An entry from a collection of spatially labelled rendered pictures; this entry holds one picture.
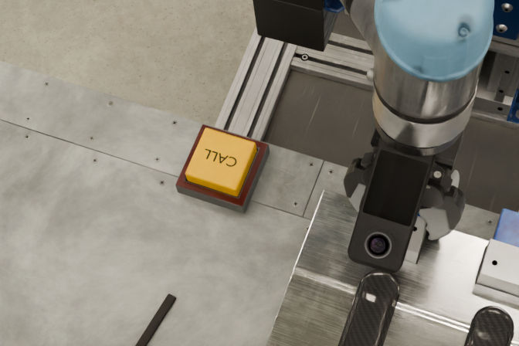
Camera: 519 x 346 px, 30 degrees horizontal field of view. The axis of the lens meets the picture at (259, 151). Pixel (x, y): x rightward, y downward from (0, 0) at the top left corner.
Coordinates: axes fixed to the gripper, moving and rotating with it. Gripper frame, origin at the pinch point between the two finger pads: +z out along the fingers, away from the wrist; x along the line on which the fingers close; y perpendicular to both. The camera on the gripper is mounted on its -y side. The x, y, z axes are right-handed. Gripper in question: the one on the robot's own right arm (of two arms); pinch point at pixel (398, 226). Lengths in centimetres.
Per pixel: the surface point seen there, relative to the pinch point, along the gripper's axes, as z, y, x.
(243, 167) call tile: 6.7, 3.7, 17.9
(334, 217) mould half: 1.4, -0.5, 6.3
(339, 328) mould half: 1.8, -10.7, 2.2
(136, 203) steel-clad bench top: 10.4, -2.6, 28.5
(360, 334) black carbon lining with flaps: 2.4, -10.4, 0.3
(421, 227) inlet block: -1.3, 0.1, -2.1
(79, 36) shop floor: 90, 56, 85
